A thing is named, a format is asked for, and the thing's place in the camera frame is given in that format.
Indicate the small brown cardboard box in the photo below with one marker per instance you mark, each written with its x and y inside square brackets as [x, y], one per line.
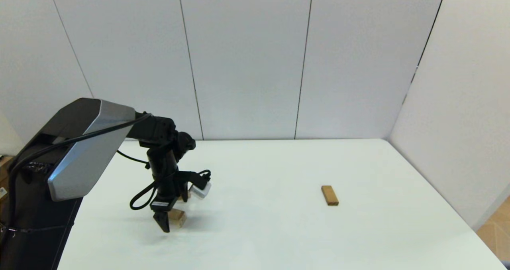
[4, 162]

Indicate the rectangular wooden building block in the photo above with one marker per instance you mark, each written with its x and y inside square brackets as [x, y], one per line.
[329, 195]

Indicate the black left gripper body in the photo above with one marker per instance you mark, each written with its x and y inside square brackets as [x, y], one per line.
[167, 190]

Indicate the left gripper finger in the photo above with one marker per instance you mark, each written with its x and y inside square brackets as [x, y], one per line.
[163, 221]
[184, 196]

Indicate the arched wooden building block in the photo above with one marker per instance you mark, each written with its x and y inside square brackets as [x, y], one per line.
[178, 217]

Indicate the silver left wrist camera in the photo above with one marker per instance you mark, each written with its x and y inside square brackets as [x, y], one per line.
[200, 191]

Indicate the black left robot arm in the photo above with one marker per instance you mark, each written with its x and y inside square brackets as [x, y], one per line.
[87, 142]

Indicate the labelled brown cardboard box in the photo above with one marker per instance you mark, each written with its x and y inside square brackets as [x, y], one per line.
[3, 194]

